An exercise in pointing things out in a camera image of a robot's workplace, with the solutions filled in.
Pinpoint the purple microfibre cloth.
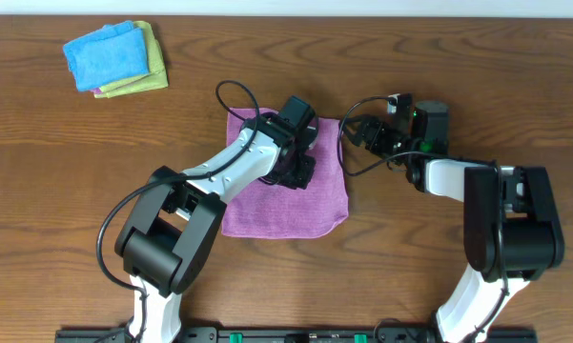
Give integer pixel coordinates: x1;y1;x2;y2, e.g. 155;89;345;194
222;118;349;239

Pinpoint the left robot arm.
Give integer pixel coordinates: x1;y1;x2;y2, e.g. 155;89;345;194
114;96;319;342

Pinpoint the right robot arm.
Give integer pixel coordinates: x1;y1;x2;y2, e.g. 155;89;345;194
338;94;565;342

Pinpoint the lower green folded cloth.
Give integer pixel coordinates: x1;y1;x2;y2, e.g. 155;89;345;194
93;40;170;100

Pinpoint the green folded cloth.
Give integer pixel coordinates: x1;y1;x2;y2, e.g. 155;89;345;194
97;20;167;93
93;40;170;100

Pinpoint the upper green folded cloth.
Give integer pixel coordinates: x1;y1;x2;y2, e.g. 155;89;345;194
97;20;167;93

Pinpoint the blue folded cloth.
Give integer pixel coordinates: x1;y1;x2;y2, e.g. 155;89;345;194
63;21;149;91

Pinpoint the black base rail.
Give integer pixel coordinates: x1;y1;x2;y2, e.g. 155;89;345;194
53;325;539;343

